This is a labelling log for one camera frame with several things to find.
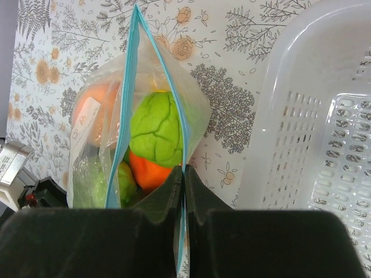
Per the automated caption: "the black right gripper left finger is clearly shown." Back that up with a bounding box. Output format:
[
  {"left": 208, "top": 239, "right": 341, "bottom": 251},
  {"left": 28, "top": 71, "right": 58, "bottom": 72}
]
[{"left": 1, "top": 166, "right": 182, "bottom": 277}]

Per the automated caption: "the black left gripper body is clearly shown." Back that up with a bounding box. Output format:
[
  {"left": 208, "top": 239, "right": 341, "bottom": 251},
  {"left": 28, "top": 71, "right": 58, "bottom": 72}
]
[{"left": 17, "top": 177, "right": 68, "bottom": 209}]

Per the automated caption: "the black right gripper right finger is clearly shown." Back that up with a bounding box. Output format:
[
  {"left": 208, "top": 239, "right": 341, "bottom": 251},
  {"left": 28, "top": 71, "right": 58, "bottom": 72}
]
[{"left": 184, "top": 166, "right": 365, "bottom": 277}]

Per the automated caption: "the orange mandarin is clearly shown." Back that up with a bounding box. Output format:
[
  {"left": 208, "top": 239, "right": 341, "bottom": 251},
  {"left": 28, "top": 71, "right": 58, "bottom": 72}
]
[{"left": 129, "top": 151, "right": 172, "bottom": 193}]

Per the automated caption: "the peach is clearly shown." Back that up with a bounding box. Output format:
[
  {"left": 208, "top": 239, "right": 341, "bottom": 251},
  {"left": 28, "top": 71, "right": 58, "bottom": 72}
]
[{"left": 72, "top": 81, "right": 120, "bottom": 147}]

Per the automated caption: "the green cabbage ball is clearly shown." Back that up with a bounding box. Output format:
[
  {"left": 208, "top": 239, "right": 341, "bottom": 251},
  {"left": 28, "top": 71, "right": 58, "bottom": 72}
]
[
  {"left": 129, "top": 92, "right": 183, "bottom": 168},
  {"left": 72, "top": 158, "right": 137, "bottom": 209}
]

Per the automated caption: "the clear zip top bag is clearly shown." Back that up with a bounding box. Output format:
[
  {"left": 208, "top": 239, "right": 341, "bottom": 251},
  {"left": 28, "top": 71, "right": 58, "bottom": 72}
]
[{"left": 66, "top": 3, "right": 212, "bottom": 273}]

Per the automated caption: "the white plastic perforated basket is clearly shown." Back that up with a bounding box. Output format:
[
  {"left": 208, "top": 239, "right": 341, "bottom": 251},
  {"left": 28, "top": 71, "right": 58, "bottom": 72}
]
[{"left": 237, "top": 1, "right": 370, "bottom": 265}]

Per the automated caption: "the floral tablecloth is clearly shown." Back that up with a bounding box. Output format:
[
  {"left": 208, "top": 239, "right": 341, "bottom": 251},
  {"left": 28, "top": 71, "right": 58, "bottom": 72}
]
[{"left": 1, "top": 1, "right": 312, "bottom": 207}]

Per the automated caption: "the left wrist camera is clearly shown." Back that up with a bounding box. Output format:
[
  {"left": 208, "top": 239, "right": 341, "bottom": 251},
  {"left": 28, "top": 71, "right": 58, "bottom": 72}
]
[{"left": 1, "top": 141, "right": 36, "bottom": 211}]

